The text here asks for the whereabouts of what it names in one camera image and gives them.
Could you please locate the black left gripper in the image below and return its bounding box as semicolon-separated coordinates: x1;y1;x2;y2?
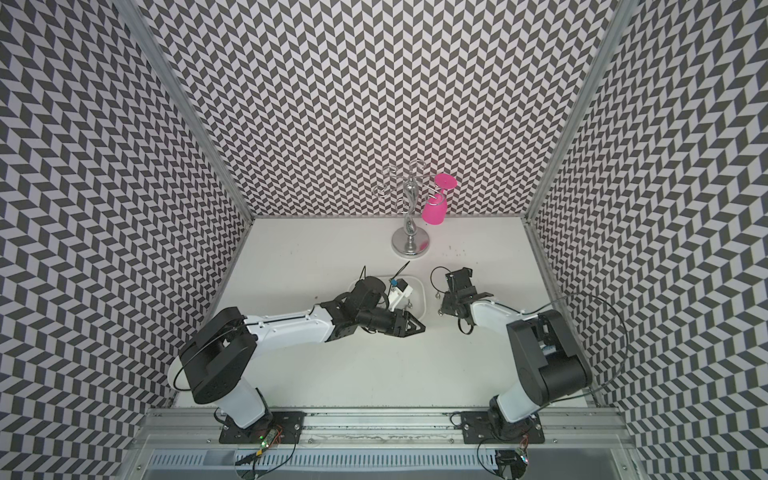
358;306;427;337

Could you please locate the white storage box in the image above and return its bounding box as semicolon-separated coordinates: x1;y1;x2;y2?
341;275;427;320

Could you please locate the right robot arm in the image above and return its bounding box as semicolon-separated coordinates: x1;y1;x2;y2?
441;287;593;440

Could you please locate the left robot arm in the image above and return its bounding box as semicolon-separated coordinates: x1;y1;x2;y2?
167;293;426;430

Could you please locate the chrome glass holder stand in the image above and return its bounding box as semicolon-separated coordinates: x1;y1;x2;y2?
391;162;430;260

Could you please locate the pink wine glass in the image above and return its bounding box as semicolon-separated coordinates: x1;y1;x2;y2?
422;173;458;225

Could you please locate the clear wine glass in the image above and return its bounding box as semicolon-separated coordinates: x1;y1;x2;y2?
373;165;405;200

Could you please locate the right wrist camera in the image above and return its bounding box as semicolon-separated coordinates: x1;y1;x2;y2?
445;267;474;293

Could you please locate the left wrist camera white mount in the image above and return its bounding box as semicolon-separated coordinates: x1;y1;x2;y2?
386;261;413;312

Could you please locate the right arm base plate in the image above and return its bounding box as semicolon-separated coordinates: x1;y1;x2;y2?
456;411;545;445

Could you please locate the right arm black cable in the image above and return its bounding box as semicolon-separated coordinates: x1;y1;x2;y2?
429;265;630;397

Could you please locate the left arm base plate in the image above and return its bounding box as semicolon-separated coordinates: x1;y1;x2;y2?
218;410;306;445

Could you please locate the aluminium front rail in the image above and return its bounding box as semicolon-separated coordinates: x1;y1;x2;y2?
130;407;634;450

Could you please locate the aluminium corner post right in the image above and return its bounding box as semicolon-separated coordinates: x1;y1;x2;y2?
524;0;640;223

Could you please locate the aluminium corner post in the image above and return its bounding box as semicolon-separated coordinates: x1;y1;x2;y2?
524;0;640;223
113;0;254;223

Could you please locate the aluminium corner post left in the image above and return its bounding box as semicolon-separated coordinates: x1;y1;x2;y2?
113;0;254;223

